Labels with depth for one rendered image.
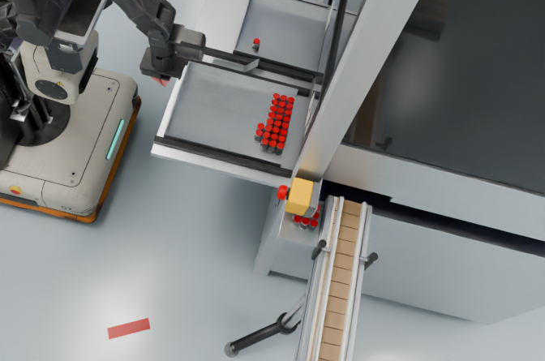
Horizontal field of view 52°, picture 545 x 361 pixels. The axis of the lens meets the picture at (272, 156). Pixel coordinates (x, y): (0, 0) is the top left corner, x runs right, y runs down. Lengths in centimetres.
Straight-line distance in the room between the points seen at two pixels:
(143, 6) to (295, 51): 73
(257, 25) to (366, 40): 91
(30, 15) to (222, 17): 71
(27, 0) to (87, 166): 106
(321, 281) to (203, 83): 69
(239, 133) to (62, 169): 88
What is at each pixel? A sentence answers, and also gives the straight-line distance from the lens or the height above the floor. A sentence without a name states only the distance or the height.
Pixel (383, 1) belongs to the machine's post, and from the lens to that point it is 92.
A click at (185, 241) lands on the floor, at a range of 243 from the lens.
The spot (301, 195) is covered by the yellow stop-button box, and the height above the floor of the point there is 103.
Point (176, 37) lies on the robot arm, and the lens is 129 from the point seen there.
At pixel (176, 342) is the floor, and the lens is 234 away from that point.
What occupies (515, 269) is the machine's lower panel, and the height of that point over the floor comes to 74.
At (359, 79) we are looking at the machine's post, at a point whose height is 147.
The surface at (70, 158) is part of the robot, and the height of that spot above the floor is 28.
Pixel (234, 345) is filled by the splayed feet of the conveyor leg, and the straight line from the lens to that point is 227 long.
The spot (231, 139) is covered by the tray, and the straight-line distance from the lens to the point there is 163.
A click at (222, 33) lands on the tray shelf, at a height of 88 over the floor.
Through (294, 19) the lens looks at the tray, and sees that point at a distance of 191.
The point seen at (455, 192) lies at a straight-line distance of 145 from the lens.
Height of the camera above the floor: 232
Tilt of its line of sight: 63 degrees down
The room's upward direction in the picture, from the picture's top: 18 degrees clockwise
